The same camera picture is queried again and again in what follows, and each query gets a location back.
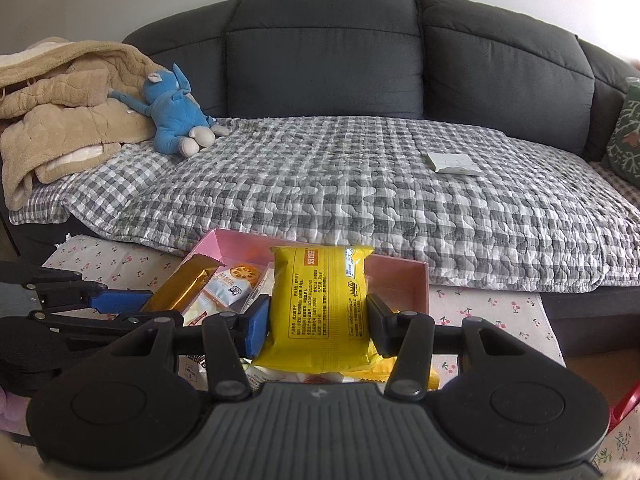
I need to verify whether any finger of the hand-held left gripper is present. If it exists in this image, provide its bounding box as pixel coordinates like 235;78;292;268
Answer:
27;308;184;352
0;262;154;314

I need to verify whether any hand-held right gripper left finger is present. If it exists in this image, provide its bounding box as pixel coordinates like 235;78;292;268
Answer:
117;295;272;402

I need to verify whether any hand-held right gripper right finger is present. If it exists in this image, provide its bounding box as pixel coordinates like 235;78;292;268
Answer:
365;294;522;398

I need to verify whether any pink cardboard box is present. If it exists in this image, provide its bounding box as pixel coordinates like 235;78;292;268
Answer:
177;228;431;322

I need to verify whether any orange biscuit packet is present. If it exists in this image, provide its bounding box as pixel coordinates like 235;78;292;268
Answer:
197;262;266;313

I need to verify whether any large yellow snack packet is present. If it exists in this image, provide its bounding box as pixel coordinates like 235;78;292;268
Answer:
249;245;397;374

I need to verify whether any golden snack packet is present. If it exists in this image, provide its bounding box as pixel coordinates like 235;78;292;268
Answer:
144;255;226;314

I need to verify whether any small yellow snack packet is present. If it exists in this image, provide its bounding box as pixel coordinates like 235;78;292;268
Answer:
344;359;442;392

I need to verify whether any pale white-green snack packet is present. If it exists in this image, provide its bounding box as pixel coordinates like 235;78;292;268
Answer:
176;354;212;392

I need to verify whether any cherry-print tablecloth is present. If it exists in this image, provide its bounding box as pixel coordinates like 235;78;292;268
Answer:
42;232;570;406

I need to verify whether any grey checked quilt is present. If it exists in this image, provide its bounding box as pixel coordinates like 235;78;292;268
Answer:
9;115;640;295

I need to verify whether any blue plush toy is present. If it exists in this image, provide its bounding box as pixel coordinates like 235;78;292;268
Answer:
107;63;232;156

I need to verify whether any beige blanket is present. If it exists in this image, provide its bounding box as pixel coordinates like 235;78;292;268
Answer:
0;36;162;211

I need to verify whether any dark grey sofa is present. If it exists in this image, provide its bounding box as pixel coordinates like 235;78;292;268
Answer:
0;0;640;361

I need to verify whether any green patterned pillow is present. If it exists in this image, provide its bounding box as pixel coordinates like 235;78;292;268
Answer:
601;77;640;189

